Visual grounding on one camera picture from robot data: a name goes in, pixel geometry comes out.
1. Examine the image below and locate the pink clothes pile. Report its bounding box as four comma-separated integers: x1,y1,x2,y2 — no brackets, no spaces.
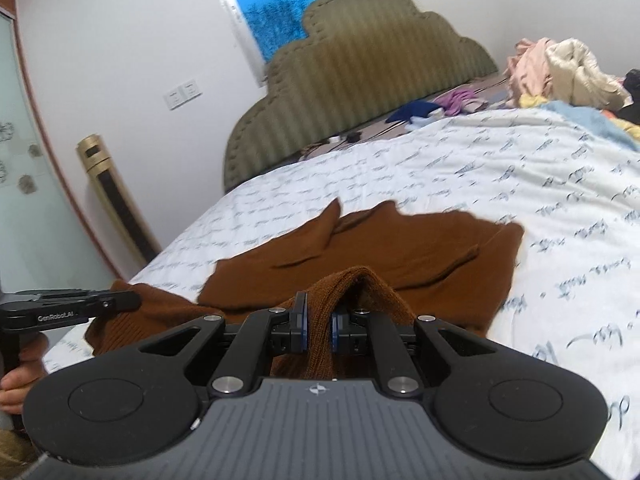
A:
504,38,555,107

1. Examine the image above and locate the frosted glass door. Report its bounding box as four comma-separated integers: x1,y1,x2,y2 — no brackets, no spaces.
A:
1,15,113,292

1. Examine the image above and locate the olive green upholstered headboard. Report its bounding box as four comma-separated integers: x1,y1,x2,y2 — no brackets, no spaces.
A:
222,0,497,192

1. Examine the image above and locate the white bedsheet with blue script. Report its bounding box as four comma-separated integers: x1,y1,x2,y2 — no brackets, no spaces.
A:
30,109,639,479

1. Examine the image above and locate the cream clothes pile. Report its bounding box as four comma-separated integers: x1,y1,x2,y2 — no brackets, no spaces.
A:
546,38,630,112

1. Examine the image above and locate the dark blue garment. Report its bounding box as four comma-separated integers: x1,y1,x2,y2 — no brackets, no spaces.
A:
385,100,444,124

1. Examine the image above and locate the black garment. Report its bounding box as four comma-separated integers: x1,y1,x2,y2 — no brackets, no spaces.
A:
614,68,640,125

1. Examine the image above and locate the gold tower fan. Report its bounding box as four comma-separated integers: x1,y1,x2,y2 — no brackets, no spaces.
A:
76,134,160,266

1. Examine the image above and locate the light blue garment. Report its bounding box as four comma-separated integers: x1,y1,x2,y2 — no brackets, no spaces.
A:
539,101,639,152

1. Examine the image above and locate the purple garment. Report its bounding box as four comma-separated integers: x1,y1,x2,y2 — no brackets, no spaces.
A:
434,88,488,116

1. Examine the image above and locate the brown knit sweater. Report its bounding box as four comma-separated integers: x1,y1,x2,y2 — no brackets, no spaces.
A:
85,200,524,379

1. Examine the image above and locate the person's left hand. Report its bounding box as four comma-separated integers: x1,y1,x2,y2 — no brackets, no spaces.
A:
0,333,49,415

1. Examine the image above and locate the white double wall socket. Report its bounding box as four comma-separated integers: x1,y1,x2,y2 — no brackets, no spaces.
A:
164,79,202,110

